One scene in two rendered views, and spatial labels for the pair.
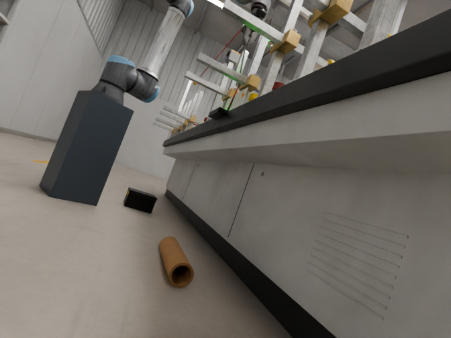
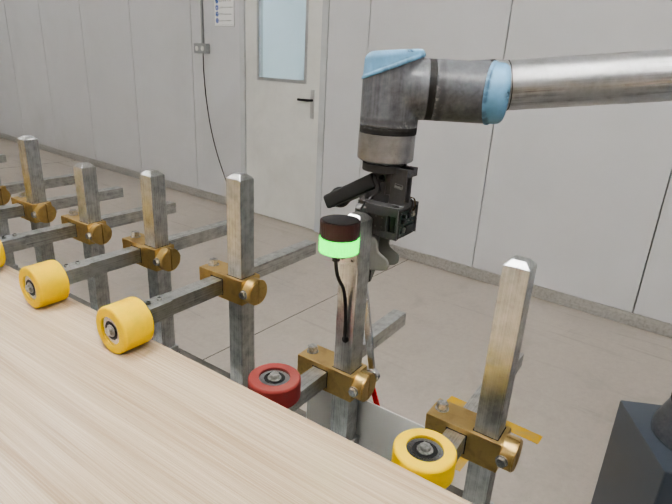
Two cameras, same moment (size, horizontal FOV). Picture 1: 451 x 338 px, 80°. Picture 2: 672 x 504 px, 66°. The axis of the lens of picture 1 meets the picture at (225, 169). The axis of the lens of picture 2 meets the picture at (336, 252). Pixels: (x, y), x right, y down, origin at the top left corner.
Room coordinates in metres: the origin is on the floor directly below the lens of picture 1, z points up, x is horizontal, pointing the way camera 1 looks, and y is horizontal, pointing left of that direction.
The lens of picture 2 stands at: (1.85, -0.45, 1.36)
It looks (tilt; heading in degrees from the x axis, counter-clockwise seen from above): 20 degrees down; 143
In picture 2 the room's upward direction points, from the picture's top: 3 degrees clockwise
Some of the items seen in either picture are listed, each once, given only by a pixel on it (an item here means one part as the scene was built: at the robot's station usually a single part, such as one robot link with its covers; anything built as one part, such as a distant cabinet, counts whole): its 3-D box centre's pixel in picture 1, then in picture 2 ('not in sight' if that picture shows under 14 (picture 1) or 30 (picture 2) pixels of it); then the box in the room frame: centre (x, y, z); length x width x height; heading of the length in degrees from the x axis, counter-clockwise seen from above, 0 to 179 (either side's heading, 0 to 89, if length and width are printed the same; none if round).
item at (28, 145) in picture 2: not in sight; (40, 225); (0.31, -0.29, 0.90); 0.04 x 0.04 x 0.48; 19
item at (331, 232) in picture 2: not in sight; (340, 227); (1.27, -0.01, 1.13); 0.06 x 0.06 x 0.02
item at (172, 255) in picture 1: (174, 258); not in sight; (1.02, 0.07, 0.04); 0.30 x 0.08 x 0.08; 19
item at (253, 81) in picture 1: (249, 84); (335, 374); (1.24, 0.03, 0.85); 0.14 x 0.06 x 0.05; 19
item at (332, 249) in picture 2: not in sight; (339, 243); (1.27, -0.01, 1.11); 0.06 x 0.06 x 0.02
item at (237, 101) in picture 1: (233, 102); (365, 423); (1.28, 0.07, 0.75); 0.26 x 0.01 x 0.10; 19
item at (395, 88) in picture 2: not in sight; (393, 91); (1.23, 0.11, 1.32); 0.10 x 0.09 x 0.12; 50
